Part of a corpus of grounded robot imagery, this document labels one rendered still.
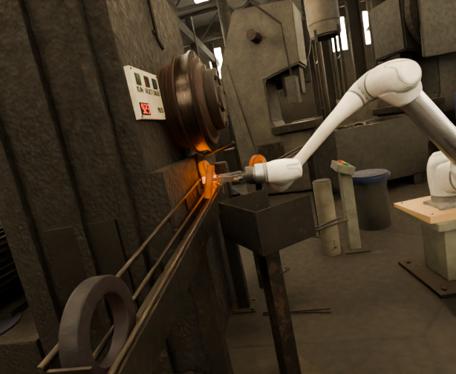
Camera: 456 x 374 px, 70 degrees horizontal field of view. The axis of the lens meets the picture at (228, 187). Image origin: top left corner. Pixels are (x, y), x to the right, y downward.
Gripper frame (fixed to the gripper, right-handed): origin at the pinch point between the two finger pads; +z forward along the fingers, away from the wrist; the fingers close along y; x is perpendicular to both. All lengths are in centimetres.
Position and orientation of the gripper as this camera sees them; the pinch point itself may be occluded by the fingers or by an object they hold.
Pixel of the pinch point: (209, 179)
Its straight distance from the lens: 148.5
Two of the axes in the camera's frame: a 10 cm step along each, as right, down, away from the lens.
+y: 0.9, -2.2, 9.7
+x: -1.4, -9.7, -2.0
